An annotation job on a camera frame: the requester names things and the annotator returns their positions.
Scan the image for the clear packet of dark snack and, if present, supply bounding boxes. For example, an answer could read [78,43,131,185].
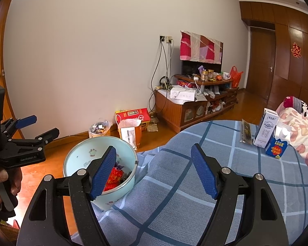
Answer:
[241,118,254,144]

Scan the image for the black hanging cables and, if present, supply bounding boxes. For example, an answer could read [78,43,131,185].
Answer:
[148,41,174,113]

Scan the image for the pink heart print quilt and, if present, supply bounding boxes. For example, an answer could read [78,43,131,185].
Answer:
[275,106,308,176]

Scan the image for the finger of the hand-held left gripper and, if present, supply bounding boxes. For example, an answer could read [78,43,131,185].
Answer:
[1,115,38,136]
[9,128,60,150]

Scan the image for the red printed wrapper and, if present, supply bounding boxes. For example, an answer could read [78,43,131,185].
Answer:
[104,166,124,191]

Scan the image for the orange plastic bag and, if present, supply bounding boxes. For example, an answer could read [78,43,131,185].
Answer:
[230,66,244,88]

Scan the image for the small bin with trash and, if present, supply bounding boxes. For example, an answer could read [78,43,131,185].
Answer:
[89,119,111,138]

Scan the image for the red paper decoration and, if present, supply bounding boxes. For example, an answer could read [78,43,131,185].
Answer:
[291,43,304,58]

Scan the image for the wooden tv cabinet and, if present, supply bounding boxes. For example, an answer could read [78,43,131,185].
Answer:
[154,74,240,134]

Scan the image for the blue gable-top carton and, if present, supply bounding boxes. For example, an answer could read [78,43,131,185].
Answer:
[265,123,290,159]

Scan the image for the wooden door with brass knob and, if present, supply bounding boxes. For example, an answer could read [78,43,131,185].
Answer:
[0,0,23,139]

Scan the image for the striped cow print bedding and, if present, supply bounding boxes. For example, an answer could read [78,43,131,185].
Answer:
[284,97,308,120]

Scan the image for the tall white milk carton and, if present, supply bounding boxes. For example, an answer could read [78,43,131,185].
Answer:
[254,108,280,149]

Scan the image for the wooden wardrobe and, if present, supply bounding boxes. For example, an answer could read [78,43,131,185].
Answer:
[240,1,308,113]

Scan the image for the flat white box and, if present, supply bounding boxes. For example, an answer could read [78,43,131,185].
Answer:
[170,88,197,101]

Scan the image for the person's left hand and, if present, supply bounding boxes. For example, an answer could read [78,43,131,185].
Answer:
[0,168,23,205]

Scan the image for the white paper bag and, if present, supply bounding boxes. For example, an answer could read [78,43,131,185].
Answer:
[117,119,142,150]

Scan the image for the red gift box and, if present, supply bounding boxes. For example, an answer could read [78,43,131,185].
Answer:
[115,108,151,132]

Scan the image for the dark wooden door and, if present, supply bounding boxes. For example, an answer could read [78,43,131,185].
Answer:
[248,27,276,100]

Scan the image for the black television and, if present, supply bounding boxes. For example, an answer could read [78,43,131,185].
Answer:
[182,41,224,76]

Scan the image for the light blue enamel bucket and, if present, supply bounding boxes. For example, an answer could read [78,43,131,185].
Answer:
[63,136,138,211]

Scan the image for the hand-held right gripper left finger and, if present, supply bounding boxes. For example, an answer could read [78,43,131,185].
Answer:
[17,146,117,246]

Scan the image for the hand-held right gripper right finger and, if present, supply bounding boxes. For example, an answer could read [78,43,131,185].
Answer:
[191,143,289,246]

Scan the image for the red and white cloth cover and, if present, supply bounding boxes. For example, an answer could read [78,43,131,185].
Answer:
[180,30,224,64]

